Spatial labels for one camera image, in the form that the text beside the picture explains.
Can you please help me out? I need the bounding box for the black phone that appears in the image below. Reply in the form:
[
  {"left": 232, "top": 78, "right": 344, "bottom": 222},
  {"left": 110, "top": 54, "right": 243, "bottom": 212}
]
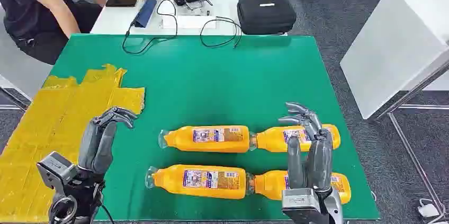
[{"left": 105, "top": 0, "right": 138, "bottom": 8}]

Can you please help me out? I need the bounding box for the long black cable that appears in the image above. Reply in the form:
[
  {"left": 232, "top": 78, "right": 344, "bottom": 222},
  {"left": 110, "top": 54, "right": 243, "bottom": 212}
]
[{"left": 122, "top": 0, "right": 178, "bottom": 55}]

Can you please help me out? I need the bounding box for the person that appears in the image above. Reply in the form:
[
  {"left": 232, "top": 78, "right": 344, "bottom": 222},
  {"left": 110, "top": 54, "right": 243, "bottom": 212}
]
[{"left": 0, "top": 0, "right": 107, "bottom": 66}]

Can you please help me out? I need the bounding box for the blue tablet cover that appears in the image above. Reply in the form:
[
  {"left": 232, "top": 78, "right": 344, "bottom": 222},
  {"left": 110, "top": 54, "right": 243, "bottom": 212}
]
[{"left": 132, "top": 0, "right": 158, "bottom": 29}]

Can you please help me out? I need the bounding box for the white charger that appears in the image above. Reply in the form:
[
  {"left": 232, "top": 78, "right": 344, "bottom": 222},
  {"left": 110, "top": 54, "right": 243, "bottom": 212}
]
[{"left": 417, "top": 198, "right": 441, "bottom": 219}]

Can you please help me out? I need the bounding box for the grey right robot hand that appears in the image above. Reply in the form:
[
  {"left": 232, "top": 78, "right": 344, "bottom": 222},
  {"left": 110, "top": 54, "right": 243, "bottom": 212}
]
[{"left": 278, "top": 102, "right": 334, "bottom": 192}]

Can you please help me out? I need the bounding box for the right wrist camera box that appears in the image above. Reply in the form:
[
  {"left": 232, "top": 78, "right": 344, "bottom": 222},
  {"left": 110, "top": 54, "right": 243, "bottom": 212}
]
[{"left": 281, "top": 187, "right": 322, "bottom": 224}]

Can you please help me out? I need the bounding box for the white table with metal legs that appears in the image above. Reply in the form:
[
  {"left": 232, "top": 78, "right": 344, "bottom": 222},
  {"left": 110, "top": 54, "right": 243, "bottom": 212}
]
[{"left": 339, "top": 0, "right": 449, "bottom": 221}]

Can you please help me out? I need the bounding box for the looped black cable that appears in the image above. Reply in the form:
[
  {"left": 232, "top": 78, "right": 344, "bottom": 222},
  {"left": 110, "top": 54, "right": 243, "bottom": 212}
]
[{"left": 200, "top": 16, "right": 243, "bottom": 49}]

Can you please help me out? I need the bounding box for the orange drink bottle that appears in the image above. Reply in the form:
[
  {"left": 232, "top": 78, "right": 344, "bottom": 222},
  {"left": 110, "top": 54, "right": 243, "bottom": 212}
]
[
  {"left": 158, "top": 126, "right": 254, "bottom": 154},
  {"left": 249, "top": 124, "right": 342, "bottom": 153},
  {"left": 145, "top": 164, "right": 253, "bottom": 200},
  {"left": 247, "top": 170, "right": 352, "bottom": 205}
]

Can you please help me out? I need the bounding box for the green table mat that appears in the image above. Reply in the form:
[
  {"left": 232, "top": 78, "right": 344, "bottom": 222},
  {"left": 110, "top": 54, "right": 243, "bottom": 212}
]
[{"left": 49, "top": 34, "right": 381, "bottom": 221}]

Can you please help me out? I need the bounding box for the white side table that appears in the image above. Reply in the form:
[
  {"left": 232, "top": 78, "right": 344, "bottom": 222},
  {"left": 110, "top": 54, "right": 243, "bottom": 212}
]
[{"left": 0, "top": 5, "right": 53, "bottom": 113}]

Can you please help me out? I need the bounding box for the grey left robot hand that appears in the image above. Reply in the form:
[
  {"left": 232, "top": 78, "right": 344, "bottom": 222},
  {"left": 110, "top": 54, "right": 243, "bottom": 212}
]
[{"left": 77, "top": 106, "right": 138, "bottom": 176}]

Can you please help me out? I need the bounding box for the black zip case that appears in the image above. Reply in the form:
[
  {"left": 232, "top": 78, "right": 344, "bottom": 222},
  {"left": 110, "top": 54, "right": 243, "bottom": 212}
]
[{"left": 237, "top": 0, "right": 297, "bottom": 36}]

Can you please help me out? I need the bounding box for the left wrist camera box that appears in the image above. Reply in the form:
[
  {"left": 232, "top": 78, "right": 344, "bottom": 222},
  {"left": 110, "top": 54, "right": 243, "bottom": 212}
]
[{"left": 37, "top": 151, "right": 80, "bottom": 191}]

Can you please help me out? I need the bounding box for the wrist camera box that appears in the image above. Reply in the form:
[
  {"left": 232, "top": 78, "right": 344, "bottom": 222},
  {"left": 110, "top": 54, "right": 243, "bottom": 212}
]
[
  {"left": 281, "top": 187, "right": 322, "bottom": 224},
  {"left": 37, "top": 151, "right": 80, "bottom": 191}
]

